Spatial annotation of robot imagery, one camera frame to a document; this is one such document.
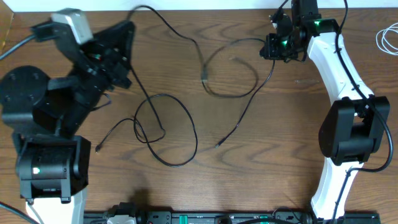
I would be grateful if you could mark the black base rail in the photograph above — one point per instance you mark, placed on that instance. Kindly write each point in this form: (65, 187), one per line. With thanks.
(128, 212)

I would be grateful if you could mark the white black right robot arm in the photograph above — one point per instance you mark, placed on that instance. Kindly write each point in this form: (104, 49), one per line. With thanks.
(357, 120)

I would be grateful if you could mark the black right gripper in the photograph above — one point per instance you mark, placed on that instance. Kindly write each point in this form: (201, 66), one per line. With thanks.
(270, 51)

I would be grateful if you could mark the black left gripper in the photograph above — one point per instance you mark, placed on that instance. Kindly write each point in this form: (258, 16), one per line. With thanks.
(104, 59)

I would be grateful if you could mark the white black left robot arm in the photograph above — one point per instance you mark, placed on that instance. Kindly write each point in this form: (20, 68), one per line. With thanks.
(45, 114)

